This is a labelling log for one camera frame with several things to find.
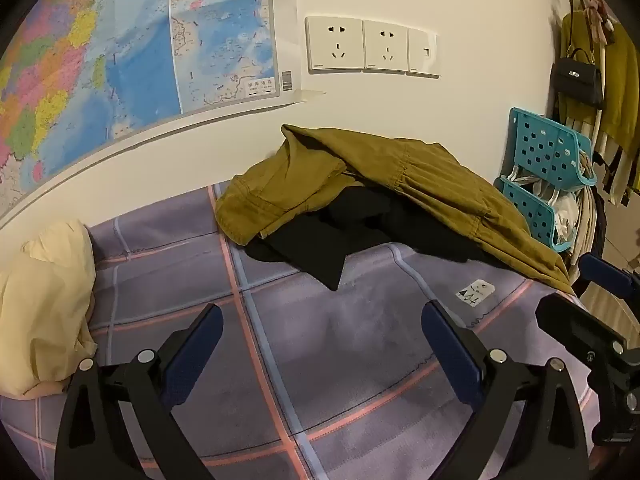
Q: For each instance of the hanging plush toy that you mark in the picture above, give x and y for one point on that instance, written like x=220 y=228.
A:
x=597 y=17

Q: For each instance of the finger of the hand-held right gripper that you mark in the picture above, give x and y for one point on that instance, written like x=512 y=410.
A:
x=575 y=322
x=607 y=272

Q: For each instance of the pale yellow pillow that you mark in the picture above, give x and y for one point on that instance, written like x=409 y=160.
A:
x=45 y=310

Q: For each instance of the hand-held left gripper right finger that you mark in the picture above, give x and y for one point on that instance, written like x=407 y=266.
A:
x=450 y=355

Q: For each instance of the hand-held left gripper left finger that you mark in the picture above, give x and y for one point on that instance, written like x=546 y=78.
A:
x=192 y=355

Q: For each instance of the purple plaid bed sheet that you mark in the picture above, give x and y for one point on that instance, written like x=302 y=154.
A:
x=310 y=350

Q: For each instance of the small white wall port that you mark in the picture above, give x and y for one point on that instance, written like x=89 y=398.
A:
x=424 y=53

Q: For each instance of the hanging yellow-green garment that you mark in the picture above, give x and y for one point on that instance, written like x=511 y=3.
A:
x=622 y=85

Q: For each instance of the colourful wall map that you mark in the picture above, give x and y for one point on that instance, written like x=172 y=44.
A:
x=125 y=60

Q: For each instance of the olive green jacket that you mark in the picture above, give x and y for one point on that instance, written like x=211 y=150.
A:
x=425 y=180

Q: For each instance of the black handbag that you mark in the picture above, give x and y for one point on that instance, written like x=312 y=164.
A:
x=577 y=80

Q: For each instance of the black garment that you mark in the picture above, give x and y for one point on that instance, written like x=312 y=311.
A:
x=325 y=245

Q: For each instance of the teal perforated plastic basket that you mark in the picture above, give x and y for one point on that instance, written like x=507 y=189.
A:
x=530 y=210
x=545 y=145

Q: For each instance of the white wall socket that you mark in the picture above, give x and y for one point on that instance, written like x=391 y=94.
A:
x=385 y=47
x=334 y=45

